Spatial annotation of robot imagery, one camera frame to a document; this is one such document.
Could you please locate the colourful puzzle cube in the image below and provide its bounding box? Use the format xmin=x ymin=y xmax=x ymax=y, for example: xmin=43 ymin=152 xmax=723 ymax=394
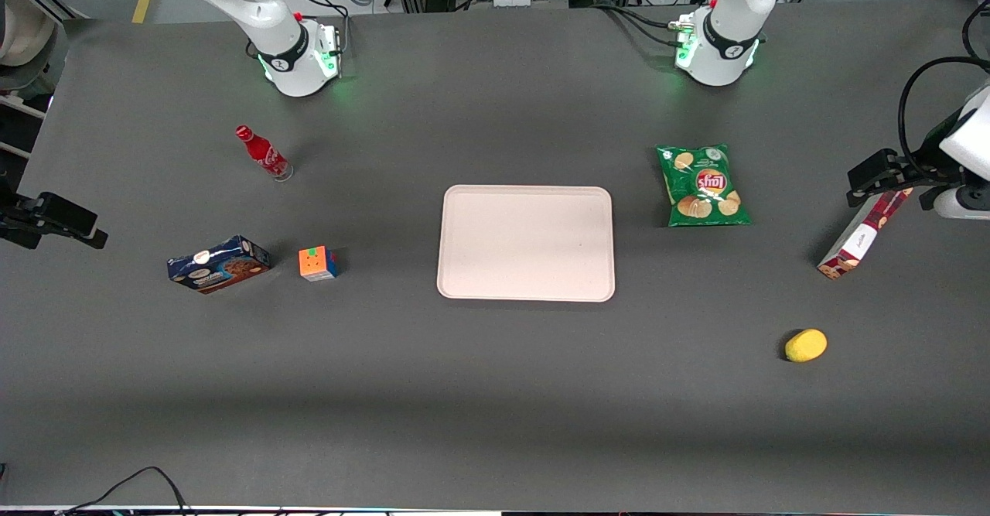
xmin=298 ymin=245 xmax=340 ymax=282

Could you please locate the red cola bottle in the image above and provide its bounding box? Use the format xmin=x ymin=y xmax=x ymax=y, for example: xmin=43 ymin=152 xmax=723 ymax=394
xmin=235 ymin=125 xmax=295 ymax=183

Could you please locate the thin black table cable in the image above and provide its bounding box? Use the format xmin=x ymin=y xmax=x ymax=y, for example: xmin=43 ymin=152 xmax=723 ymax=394
xmin=56 ymin=466 xmax=191 ymax=516

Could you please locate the beige plastic tray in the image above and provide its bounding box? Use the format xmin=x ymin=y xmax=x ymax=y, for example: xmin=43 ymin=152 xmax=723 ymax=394
xmin=436 ymin=184 xmax=617 ymax=302

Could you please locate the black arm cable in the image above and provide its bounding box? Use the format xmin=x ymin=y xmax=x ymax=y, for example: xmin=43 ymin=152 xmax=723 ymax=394
xmin=896 ymin=56 xmax=990 ymax=178

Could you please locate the beige chair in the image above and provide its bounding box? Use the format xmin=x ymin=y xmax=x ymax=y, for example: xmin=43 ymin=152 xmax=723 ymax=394
xmin=0 ymin=0 xmax=58 ymax=68

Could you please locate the green potato chip bag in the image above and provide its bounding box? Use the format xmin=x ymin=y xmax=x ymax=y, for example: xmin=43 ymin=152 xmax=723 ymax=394
xmin=656 ymin=143 xmax=753 ymax=228

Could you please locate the black cable loop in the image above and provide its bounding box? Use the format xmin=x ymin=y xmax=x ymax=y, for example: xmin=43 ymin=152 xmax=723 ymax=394
xmin=961 ymin=0 xmax=990 ymax=64

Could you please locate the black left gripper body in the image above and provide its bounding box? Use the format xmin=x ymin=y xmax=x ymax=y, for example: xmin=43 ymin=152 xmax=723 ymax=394
xmin=865 ymin=149 xmax=954 ymax=193

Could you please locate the red cookie box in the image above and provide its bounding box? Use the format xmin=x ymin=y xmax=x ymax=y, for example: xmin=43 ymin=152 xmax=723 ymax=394
xmin=817 ymin=187 xmax=915 ymax=281

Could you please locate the blue cookie box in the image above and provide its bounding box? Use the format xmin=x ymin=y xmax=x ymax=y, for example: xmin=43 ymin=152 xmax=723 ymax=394
xmin=166 ymin=235 xmax=272 ymax=295

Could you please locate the yellow lemon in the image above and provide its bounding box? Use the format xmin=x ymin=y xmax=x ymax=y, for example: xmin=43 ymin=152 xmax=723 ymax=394
xmin=784 ymin=328 xmax=828 ymax=364

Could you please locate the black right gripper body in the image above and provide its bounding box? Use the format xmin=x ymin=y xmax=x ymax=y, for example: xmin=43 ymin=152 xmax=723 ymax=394
xmin=0 ymin=192 xmax=99 ymax=251

